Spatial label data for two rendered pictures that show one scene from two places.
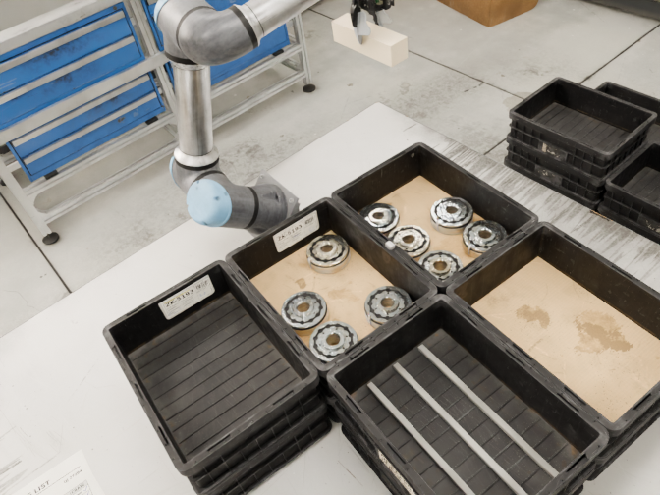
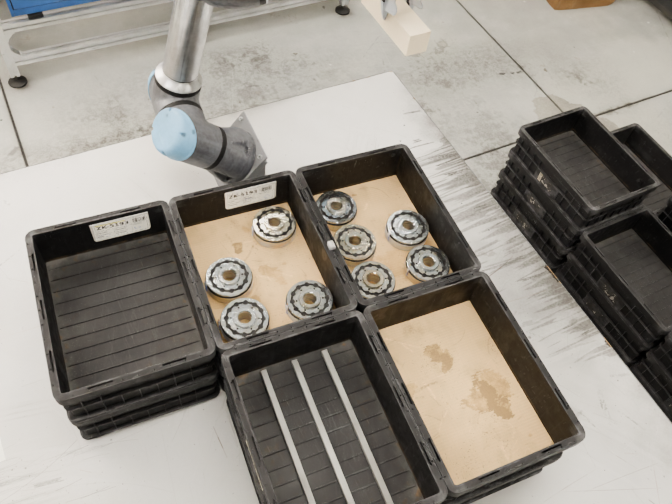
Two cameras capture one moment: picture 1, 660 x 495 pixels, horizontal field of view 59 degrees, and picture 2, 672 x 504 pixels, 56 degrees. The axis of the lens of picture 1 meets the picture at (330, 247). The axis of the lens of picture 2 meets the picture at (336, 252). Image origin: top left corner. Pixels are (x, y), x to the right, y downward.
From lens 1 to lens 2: 0.21 m
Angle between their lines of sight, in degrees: 8
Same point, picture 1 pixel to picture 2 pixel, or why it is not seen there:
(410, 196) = (376, 194)
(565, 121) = (573, 155)
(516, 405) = (386, 435)
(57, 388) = not seen: outside the picture
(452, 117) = (476, 97)
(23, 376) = not seen: outside the picture
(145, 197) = (130, 72)
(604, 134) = (604, 183)
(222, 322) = (148, 261)
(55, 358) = not seen: outside the picture
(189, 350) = (106, 278)
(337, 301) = (265, 278)
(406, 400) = (290, 397)
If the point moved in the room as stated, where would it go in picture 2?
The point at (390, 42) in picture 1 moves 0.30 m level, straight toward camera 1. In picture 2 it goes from (411, 31) to (384, 110)
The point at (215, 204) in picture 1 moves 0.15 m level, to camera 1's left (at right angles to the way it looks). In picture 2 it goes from (179, 140) to (115, 131)
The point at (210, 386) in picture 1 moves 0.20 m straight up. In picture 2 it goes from (115, 321) to (95, 270)
